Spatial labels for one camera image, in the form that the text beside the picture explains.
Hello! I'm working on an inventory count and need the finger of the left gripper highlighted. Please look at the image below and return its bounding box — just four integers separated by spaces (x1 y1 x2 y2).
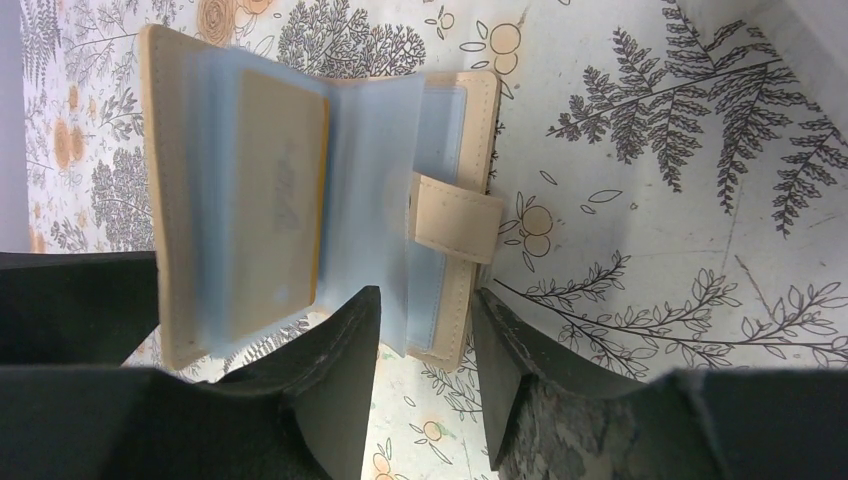
1 251 159 365

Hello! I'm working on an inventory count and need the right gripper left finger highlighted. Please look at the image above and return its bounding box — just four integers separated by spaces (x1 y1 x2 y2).
1 286 381 479

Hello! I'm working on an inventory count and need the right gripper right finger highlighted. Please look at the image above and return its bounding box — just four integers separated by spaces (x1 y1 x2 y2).
471 289 847 479

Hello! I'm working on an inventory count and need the beige card holder wallet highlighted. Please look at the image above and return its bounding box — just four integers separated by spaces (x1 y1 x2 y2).
140 24 504 371

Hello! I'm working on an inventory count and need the white card box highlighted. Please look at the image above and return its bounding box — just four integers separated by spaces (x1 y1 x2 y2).
675 0 848 127

